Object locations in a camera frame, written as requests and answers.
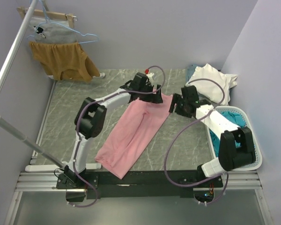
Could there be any mustard brown hanging garment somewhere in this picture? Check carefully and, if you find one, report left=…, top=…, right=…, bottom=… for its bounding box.
left=29, top=42, right=100, bottom=82

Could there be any wooden clip hanger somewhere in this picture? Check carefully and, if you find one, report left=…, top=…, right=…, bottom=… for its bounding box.
left=17, top=7, right=78, bottom=28

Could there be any white folded t shirt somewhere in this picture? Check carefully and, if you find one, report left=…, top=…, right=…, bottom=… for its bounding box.
left=185, top=64, right=238, bottom=105

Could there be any white plastic laundry basket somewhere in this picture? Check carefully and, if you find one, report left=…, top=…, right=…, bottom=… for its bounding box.
left=206, top=105, right=263, bottom=171

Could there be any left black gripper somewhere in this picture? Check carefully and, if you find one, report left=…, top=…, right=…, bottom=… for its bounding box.
left=139, top=83, right=163, bottom=105

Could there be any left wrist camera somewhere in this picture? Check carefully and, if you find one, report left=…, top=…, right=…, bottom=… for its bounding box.
left=145, top=69, right=155, bottom=83

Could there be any black base beam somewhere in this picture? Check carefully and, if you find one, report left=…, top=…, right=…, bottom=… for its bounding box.
left=56, top=169, right=223, bottom=203

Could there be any light blue wire hanger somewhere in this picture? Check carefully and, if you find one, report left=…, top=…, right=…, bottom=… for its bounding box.
left=26, top=3, right=99, bottom=44

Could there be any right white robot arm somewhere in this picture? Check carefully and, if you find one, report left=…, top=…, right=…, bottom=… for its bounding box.
left=169, top=86, right=256, bottom=187

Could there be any white clothes rack pole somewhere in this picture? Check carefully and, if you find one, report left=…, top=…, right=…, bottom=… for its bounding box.
left=0, top=0, right=54, bottom=171

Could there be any aluminium rail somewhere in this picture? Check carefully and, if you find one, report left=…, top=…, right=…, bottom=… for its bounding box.
left=15, top=170, right=263, bottom=192

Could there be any teal t shirt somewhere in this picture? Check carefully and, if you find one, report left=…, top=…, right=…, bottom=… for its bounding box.
left=211, top=111, right=246, bottom=157

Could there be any white rack foot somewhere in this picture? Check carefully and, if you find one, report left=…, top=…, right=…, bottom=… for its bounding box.
left=48, top=72, right=106, bottom=80

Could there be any grey hanging garment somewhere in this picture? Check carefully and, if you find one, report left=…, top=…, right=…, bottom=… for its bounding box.
left=28, top=17, right=78, bottom=44

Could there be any blue-grey folded t shirt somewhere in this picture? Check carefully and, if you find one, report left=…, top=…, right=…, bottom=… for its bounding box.
left=185, top=64, right=197, bottom=83

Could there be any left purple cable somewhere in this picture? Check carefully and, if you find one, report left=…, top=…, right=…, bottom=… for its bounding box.
left=53, top=66, right=166, bottom=209

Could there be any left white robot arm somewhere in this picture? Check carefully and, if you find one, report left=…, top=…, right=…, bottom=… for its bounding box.
left=64, top=69, right=163, bottom=188

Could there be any pink t shirt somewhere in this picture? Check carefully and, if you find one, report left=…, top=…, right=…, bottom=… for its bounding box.
left=95, top=94, right=173, bottom=179

